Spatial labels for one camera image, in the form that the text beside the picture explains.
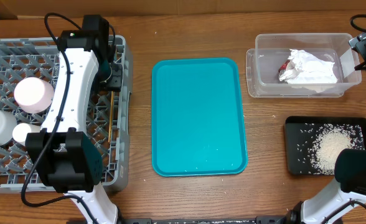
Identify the wooden chopstick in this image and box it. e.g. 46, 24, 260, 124
108, 91, 115, 143

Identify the white napkin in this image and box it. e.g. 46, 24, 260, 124
280, 49, 338, 93

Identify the red snack wrapper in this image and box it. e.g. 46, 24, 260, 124
278, 60, 290, 81

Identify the pile of rice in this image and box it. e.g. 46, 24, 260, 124
294, 123, 365, 175

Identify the white cup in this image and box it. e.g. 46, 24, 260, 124
12, 123, 40, 146

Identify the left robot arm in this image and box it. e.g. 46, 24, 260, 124
21, 14, 124, 223

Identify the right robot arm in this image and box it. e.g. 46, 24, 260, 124
276, 26, 366, 223

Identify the grey dishwasher rack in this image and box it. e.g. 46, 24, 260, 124
0, 35, 133, 193

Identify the clear plastic bin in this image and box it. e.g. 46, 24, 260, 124
246, 33, 362, 98

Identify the teal plastic tray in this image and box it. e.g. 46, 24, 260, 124
151, 57, 248, 177

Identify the black tray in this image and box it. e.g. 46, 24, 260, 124
284, 116, 366, 175

